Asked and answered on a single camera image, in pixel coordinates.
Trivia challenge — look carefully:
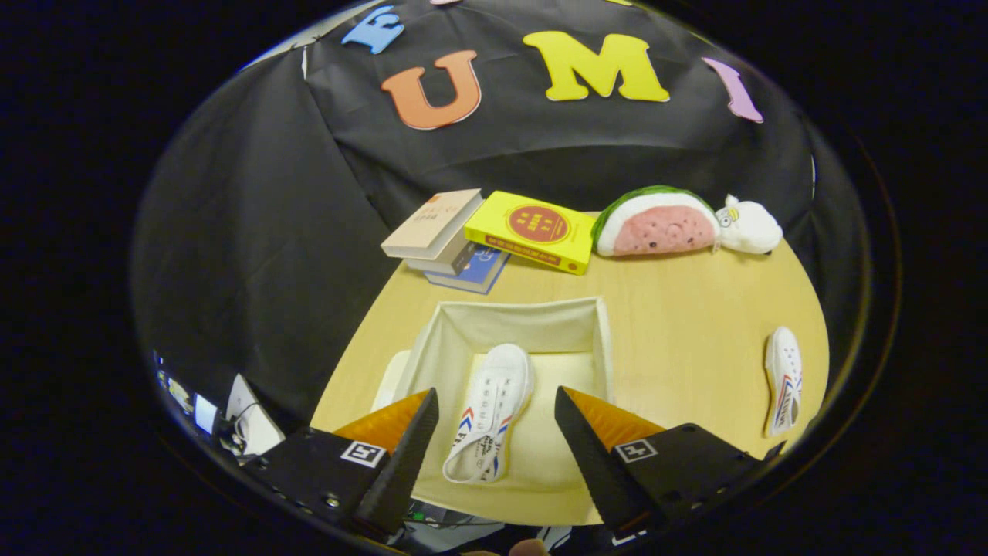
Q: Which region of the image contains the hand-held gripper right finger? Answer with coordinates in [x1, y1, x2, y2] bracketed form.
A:
[554, 386, 787, 541]

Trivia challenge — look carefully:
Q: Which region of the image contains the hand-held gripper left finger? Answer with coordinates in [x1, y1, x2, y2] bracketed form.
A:
[247, 387, 440, 541]

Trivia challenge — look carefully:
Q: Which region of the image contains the white shoe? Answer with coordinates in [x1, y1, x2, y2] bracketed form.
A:
[763, 326, 804, 439]
[442, 343, 535, 485]

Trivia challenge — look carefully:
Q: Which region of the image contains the beige fabric storage box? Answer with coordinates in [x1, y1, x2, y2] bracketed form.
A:
[371, 296, 616, 495]

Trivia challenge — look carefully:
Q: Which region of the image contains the white angular object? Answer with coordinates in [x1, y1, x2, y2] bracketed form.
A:
[225, 374, 286, 456]

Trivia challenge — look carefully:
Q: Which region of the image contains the blue book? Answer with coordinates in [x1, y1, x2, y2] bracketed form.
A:
[423, 246, 512, 296]

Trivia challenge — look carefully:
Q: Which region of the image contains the grey white book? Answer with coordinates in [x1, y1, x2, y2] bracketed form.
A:
[404, 238, 483, 276]

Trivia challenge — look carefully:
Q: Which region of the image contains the beige book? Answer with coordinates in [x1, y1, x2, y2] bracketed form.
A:
[381, 188, 484, 260]

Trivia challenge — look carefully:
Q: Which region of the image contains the watermelon slice plush toy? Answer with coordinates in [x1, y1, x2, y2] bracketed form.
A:
[591, 185, 722, 258]

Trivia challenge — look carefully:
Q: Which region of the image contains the yellow book with red circle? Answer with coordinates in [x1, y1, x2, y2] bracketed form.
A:
[464, 191, 597, 276]

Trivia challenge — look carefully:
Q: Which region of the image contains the white plush toy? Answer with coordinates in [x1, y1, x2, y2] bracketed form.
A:
[715, 194, 784, 256]

